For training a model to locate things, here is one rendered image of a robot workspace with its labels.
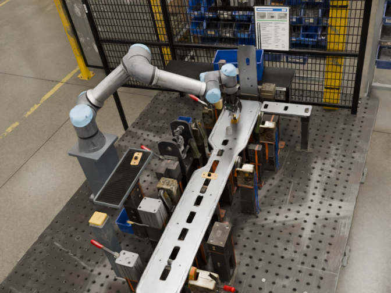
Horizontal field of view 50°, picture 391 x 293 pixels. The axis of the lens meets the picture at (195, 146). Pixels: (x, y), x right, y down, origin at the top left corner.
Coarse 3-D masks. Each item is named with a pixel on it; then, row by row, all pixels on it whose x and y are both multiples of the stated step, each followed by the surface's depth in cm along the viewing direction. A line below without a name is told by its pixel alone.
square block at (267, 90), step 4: (264, 84) 260; (268, 84) 259; (272, 84) 259; (264, 88) 257; (268, 88) 256; (272, 88) 256; (260, 92) 259; (264, 92) 257; (268, 92) 256; (272, 92) 255; (264, 96) 259; (268, 96) 258; (272, 96) 257; (264, 100) 261; (268, 100) 260; (272, 100) 259; (264, 108) 265
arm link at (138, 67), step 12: (132, 60) 205; (144, 60) 205; (132, 72) 205; (144, 72) 203; (156, 72) 204; (168, 72) 208; (156, 84) 209; (168, 84) 208; (180, 84) 208; (192, 84) 210; (204, 84) 212; (216, 84) 216; (204, 96) 214; (216, 96) 212
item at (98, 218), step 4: (96, 212) 188; (92, 216) 187; (96, 216) 186; (100, 216) 186; (104, 216) 186; (92, 220) 185; (96, 220) 185; (100, 220) 184; (96, 224) 184; (100, 224) 183
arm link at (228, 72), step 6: (222, 66) 223; (228, 66) 222; (234, 66) 222; (222, 72) 222; (228, 72) 220; (234, 72) 221; (222, 78) 222; (228, 78) 222; (234, 78) 223; (228, 84) 225; (234, 84) 226
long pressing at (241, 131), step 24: (240, 120) 247; (216, 144) 234; (240, 144) 231; (216, 168) 220; (192, 192) 210; (216, 192) 208; (168, 240) 191; (192, 240) 189; (192, 264) 181; (144, 288) 175; (168, 288) 173
